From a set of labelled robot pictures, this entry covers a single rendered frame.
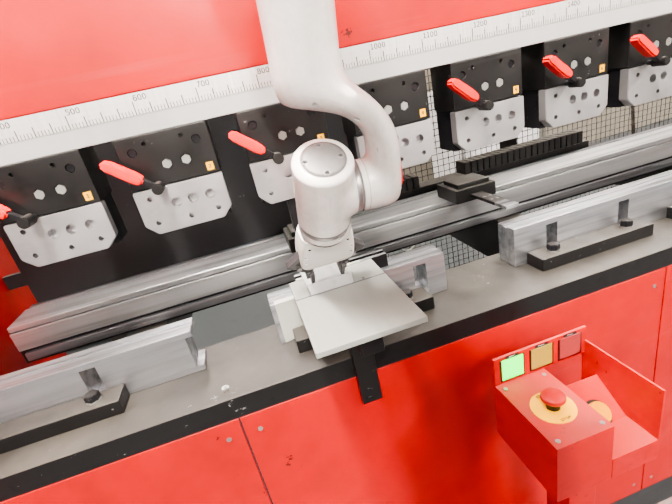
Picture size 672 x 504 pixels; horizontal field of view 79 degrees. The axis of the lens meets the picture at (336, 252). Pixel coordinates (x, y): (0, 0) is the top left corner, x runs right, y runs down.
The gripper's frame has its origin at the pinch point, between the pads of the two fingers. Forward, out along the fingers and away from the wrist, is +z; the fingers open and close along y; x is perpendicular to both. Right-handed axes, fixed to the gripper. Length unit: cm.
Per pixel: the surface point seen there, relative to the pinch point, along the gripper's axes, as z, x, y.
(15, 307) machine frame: 40, -37, 84
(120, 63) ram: -31.4, -28.1, 23.2
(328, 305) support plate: -4.7, 9.3, 2.5
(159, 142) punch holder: -22.1, -20.0, 21.7
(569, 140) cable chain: 27, -32, -95
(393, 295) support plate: -7.0, 12.0, -8.4
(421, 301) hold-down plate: 7.3, 10.2, -17.5
